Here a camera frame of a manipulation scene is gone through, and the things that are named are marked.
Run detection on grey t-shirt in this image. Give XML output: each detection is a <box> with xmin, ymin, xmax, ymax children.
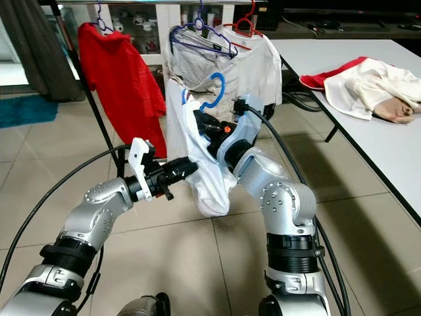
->
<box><xmin>166</xmin><ymin>26</ymin><xmax>237</xmax><ymax>93</ymax></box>

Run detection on tan garment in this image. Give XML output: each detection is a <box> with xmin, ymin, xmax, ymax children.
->
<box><xmin>372</xmin><ymin>95</ymin><xmax>418</xmax><ymax>124</ymax></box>

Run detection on teal rug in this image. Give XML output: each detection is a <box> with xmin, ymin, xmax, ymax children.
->
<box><xmin>0</xmin><ymin>95</ymin><xmax>58</xmax><ymax>129</ymax></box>

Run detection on white t-shirt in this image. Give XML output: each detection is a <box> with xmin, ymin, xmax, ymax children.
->
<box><xmin>164</xmin><ymin>79</ymin><xmax>244</xmax><ymax>218</ymax></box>

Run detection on black cable coil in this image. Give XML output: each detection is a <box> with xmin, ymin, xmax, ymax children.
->
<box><xmin>282</xmin><ymin>84</ymin><xmax>318</xmax><ymax>113</ymax></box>

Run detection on off-white t-shirt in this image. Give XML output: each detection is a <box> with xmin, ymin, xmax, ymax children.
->
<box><xmin>220</xmin><ymin>30</ymin><xmax>282</xmax><ymax>126</ymax></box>

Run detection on cream t-shirt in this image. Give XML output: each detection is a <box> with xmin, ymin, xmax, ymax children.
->
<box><xmin>324</xmin><ymin>57</ymin><xmax>421</xmax><ymax>121</ymax></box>

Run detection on white display cabinet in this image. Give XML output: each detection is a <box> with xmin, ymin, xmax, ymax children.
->
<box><xmin>113</xmin><ymin>3</ymin><xmax>172</xmax><ymax>66</ymax></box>

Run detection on black low bench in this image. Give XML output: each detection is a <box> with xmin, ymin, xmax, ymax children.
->
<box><xmin>280</xmin><ymin>7</ymin><xmax>421</xmax><ymax>39</ymax></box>

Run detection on blue plastic hanger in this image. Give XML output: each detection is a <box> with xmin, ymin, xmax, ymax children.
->
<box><xmin>181</xmin><ymin>71</ymin><xmax>227</xmax><ymax>113</ymax></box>

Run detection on red t-shirt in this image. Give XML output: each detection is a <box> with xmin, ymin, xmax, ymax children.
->
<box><xmin>299</xmin><ymin>56</ymin><xmax>369</xmax><ymax>92</ymax></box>
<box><xmin>77</xmin><ymin>23</ymin><xmax>167</xmax><ymax>159</ymax></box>

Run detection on teal translucent plastic container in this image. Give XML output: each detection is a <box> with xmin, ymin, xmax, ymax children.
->
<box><xmin>50</xmin><ymin>7</ymin><xmax>73</xmax><ymax>53</ymax></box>

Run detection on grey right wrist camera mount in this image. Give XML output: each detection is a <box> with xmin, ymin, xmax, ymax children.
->
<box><xmin>227</xmin><ymin>94</ymin><xmax>270</xmax><ymax>165</ymax></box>

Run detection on grey curtain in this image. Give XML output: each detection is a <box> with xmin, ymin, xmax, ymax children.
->
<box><xmin>10</xmin><ymin>0</ymin><xmax>80</xmax><ymax>103</ymax></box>

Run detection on purple plastic hanger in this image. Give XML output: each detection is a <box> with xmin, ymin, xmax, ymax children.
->
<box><xmin>169</xmin><ymin>5</ymin><xmax>239</xmax><ymax>60</ymax></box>
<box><xmin>92</xmin><ymin>2</ymin><xmax>117</xmax><ymax>34</ymax></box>
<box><xmin>171</xmin><ymin>20</ymin><xmax>236</xmax><ymax>57</ymax></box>

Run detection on black clothes rack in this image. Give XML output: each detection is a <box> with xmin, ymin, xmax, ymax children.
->
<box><xmin>47</xmin><ymin>0</ymin><xmax>270</xmax><ymax>180</ymax></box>

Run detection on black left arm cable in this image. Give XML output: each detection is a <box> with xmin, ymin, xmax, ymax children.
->
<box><xmin>0</xmin><ymin>144</ymin><xmax>132</xmax><ymax>277</ymax></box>

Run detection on red plastic hanger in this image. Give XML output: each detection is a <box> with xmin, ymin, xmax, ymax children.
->
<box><xmin>225</xmin><ymin>0</ymin><xmax>265</xmax><ymax>40</ymax></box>

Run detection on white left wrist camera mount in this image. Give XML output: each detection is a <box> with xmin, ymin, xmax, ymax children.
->
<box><xmin>128</xmin><ymin>137</ymin><xmax>155</xmax><ymax>198</ymax></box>

